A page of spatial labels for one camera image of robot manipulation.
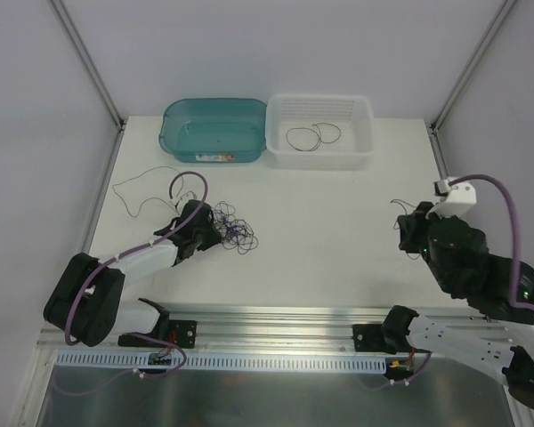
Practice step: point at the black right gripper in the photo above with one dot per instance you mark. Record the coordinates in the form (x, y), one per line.
(410, 229)

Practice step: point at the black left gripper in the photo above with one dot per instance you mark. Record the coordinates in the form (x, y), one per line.
(200, 227)

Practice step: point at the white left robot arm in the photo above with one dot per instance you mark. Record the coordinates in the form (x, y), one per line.
(87, 300)

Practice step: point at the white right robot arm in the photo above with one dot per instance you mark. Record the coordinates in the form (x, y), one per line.
(463, 267)

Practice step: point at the teal plastic basin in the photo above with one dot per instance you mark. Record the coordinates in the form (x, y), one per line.
(214, 130)

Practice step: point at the white perforated plastic basket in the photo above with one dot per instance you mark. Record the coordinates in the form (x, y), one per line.
(320, 132)

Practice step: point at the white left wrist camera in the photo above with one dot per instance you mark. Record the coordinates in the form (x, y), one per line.
(179, 201)

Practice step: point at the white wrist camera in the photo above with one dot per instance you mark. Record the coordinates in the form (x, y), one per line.
(454, 199)
(179, 201)

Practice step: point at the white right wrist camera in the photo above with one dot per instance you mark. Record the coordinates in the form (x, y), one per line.
(454, 199)

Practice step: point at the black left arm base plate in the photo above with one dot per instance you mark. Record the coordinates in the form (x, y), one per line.
(181, 333)

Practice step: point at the aluminium frame post right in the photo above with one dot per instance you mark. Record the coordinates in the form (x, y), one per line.
(488, 36)

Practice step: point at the aluminium frame post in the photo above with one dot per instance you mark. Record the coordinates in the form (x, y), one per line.
(488, 36)
(70, 29)

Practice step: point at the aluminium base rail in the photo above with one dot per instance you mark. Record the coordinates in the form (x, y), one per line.
(291, 330)

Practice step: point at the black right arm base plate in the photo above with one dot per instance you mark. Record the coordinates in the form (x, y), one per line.
(369, 338)

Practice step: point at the white slotted cable duct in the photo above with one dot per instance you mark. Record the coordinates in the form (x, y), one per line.
(224, 362)

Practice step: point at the aluminium frame post left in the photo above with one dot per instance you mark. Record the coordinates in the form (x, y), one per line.
(70, 29)

